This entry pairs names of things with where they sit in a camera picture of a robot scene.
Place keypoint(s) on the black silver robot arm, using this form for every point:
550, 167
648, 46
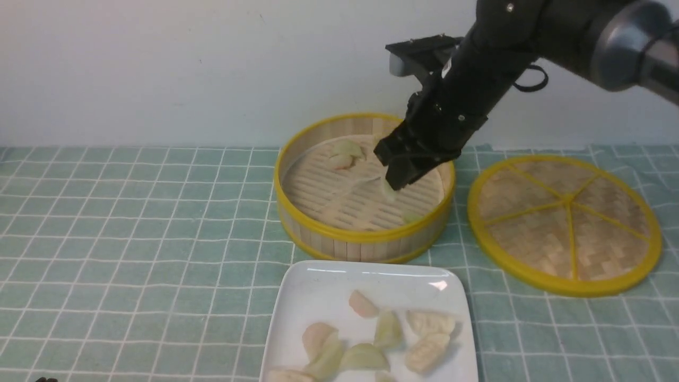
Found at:
613, 44

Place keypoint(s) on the white pink dumpling in steamer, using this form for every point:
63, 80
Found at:
340, 162

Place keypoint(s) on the yellow pleated dumpling upper right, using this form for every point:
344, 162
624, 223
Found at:
426, 322

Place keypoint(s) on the pink dumpling on plate left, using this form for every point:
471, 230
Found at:
315, 336

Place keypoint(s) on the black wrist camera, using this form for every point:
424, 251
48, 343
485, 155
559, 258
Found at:
421, 57

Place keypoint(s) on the yellow rimmed bamboo steamer basket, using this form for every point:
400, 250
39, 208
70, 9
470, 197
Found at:
342, 215

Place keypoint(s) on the pale green dumpling plate left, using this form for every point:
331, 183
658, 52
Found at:
327, 363

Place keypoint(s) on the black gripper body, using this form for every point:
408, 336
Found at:
457, 99

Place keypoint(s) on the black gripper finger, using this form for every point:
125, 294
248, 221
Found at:
399, 148

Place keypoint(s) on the green dumpling plate centre bottom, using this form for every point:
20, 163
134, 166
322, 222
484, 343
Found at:
364, 356

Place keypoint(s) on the pale pink dumpling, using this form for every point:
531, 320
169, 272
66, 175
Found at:
362, 306

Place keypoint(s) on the yellow pleated dumpling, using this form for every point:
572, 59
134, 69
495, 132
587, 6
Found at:
426, 322
427, 353

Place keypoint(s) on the white square plate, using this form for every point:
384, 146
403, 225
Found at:
315, 292

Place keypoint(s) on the pale green dumpling steamer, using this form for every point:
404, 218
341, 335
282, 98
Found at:
389, 194

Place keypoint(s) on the yellow pleated dumpling lower right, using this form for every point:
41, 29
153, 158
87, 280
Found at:
427, 353

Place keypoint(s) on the yellow rimmed bamboo steamer lid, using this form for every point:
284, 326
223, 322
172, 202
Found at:
564, 226

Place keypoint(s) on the pale green dumpling back left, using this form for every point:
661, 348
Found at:
348, 147

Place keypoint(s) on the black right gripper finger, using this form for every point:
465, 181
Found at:
408, 168

